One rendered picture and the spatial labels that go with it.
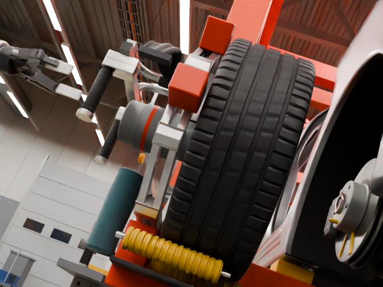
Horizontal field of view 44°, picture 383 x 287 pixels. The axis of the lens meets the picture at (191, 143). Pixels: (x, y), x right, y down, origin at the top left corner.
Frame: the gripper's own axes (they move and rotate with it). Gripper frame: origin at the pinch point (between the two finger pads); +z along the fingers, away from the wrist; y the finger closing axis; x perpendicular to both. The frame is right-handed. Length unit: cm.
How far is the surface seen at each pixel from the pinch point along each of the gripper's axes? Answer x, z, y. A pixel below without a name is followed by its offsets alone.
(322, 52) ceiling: 677, 172, -858
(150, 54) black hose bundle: 12.9, 17.0, 4.7
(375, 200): 0, 86, -8
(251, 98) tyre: 4.2, 45.8, 15.3
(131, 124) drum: -1.1, 16.4, -11.4
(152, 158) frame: -14.1, 28.4, 5.3
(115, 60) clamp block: 9.0, 8.6, 2.5
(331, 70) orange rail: 252, 116, -315
